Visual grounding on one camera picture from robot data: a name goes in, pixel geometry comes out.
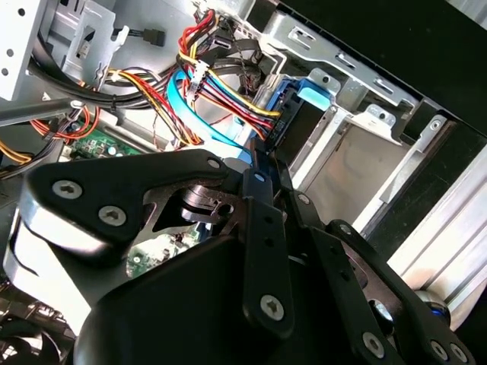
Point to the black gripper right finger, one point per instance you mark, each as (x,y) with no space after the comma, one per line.
(342,289)

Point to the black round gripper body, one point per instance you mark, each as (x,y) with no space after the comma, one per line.
(171,304)

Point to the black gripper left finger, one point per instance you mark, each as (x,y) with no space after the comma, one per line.
(95,182)

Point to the hard disk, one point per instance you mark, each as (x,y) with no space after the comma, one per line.
(312,97)

